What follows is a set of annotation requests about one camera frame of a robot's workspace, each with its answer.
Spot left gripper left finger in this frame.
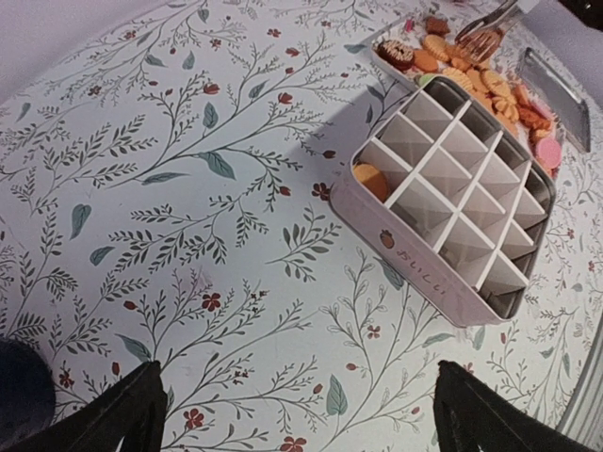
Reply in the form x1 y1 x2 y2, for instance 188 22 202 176
2 362 167 451

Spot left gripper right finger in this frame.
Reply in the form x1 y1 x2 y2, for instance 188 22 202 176
433 360 589 452

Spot metal tin with white dividers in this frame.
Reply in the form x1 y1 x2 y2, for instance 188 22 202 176
331 75 556 327

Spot orange swirl cookie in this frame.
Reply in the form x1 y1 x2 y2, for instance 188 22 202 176
352 163 390 202

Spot metal serving tongs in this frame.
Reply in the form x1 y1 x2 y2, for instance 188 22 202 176
455 0 538 64

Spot dark blue cup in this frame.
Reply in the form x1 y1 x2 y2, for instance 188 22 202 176
1 338 56 449

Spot floral tablecloth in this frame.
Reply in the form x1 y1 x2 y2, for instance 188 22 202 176
1 1 602 451

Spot pink round cookie front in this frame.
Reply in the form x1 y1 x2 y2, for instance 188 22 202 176
534 137 562 170

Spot silver tin lid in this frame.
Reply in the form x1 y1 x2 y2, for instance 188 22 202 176
517 47 591 153

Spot green round cookie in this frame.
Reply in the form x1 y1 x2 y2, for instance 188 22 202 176
416 73 436 88

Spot chocolate donut cookie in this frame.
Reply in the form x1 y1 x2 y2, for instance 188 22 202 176
377 40 415 72

